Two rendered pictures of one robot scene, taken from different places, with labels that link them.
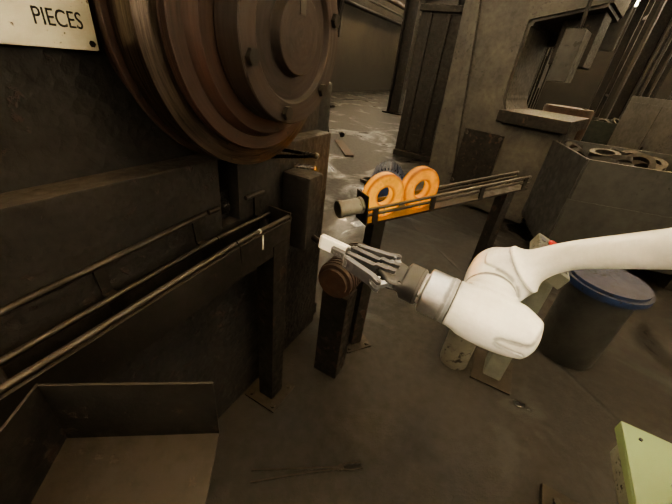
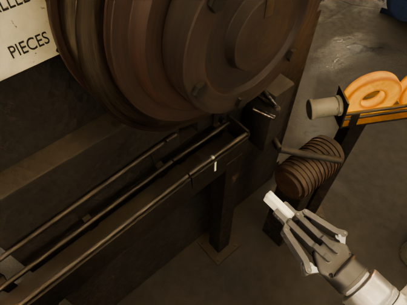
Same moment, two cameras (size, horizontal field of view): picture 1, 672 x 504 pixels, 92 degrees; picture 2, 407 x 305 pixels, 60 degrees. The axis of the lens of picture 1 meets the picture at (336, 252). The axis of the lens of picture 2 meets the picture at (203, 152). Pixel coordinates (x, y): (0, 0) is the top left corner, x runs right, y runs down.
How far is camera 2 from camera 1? 0.40 m
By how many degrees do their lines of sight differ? 29
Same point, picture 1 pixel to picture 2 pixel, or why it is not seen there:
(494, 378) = not seen: outside the picture
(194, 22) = (142, 67)
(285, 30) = (241, 45)
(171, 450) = not seen: outside the picture
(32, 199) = (28, 180)
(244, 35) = (191, 78)
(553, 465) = not seen: outside the picture
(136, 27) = (89, 85)
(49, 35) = (25, 61)
